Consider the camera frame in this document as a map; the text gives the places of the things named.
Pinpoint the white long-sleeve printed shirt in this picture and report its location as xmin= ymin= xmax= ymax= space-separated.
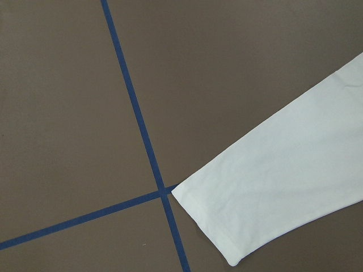
xmin=172 ymin=56 xmax=362 ymax=266

